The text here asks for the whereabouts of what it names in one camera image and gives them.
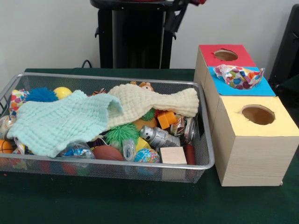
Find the polka dot cloth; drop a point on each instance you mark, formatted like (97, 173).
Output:
(238, 78)
(16, 100)

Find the silver mesh bin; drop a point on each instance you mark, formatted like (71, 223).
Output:
(105, 173)

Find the wooden box with three holes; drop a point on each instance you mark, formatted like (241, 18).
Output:
(252, 158)

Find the cream waffle cloth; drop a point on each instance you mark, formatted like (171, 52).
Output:
(144, 100)

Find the silver toy robot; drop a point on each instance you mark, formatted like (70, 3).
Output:
(158, 137)

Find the green spiky ball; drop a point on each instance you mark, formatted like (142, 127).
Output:
(121, 135)

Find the globe print ball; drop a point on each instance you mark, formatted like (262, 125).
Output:
(147, 156)

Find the plain wooden cube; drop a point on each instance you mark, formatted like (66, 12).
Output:
(173, 156)

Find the brown toy football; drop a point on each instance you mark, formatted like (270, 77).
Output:
(107, 152)

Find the yellow ball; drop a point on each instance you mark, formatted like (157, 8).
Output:
(61, 92)

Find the mint green waffle cloth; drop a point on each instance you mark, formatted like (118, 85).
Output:
(58, 121)

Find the dark green tablecloth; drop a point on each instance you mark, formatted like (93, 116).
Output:
(140, 205)

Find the blue spiky ball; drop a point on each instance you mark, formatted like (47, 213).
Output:
(42, 94)

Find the black chair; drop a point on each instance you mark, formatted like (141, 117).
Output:
(289, 46)

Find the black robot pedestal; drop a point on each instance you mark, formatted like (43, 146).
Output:
(135, 42)

